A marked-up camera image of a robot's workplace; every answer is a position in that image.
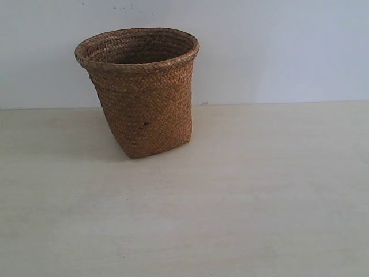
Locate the brown woven wicker basket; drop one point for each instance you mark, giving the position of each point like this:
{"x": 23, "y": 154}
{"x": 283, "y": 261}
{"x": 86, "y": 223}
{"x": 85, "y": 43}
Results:
{"x": 143, "y": 79}

